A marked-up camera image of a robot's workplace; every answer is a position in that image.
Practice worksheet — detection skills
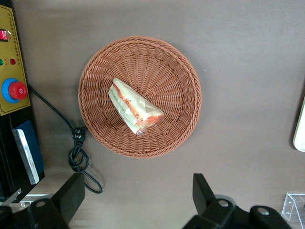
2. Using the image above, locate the red emergency stop button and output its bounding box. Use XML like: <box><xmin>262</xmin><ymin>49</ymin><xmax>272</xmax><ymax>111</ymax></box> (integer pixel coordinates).
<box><xmin>1</xmin><ymin>78</ymin><xmax>28</xmax><ymax>104</ymax></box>

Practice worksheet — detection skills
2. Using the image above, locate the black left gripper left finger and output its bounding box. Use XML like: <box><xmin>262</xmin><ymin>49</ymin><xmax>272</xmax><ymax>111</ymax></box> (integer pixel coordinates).
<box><xmin>28</xmin><ymin>173</ymin><xmax>86</xmax><ymax>229</ymax></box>

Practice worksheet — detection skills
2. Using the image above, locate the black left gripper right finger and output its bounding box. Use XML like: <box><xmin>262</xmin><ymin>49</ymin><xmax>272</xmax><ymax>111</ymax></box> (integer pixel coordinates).
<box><xmin>182</xmin><ymin>173</ymin><xmax>240</xmax><ymax>229</ymax></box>

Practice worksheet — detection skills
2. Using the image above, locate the plastic-wrapped triangle sandwich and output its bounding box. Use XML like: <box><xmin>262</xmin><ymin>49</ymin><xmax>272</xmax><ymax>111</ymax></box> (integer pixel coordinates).
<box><xmin>108</xmin><ymin>78</ymin><xmax>164</xmax><ymax>137</ymax></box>

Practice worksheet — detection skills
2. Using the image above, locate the brown round wicker basket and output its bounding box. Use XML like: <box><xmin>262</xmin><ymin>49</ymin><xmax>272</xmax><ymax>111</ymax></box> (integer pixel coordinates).
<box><xmin>78</xmin><ymin>35</ymin><xmax>203</xmax><ymax>159</ymax></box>

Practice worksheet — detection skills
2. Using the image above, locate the clear acrylic bottle rack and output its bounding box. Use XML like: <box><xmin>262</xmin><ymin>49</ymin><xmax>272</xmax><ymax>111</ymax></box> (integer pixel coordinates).
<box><xmin>281</xmin><ymin>193</ymin><xmax>305</xmax><ymax>223</ymax></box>

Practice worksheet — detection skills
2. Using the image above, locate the silver metal bar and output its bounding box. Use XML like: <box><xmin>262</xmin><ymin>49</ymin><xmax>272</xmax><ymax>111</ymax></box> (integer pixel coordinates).
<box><xmin>11</xmin><ymin>128</ymin><xmax>40</xmax><ymax>186</ymax></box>

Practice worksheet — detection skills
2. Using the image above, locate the black power cable with plug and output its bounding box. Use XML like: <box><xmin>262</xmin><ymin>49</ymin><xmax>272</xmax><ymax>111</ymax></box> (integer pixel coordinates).
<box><xmin>28</xmin><ymin>84</ymin><xmax>103</xmax><ymax>194</ymax></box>

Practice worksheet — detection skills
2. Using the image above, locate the black machine with yellow panel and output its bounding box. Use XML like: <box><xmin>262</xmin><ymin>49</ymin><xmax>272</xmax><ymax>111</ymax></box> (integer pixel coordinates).
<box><xmin>0</xmin><ymin>0</ymin><xmax>45</xmax><ymax>207</ymax></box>

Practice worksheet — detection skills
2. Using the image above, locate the cream rectangular tray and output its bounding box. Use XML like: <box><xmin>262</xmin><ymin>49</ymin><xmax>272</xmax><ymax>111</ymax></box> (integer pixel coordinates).
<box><xmin>292</xmin><ymin>95</ymin><xmax>305</xmax><ymax>152</ymax></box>

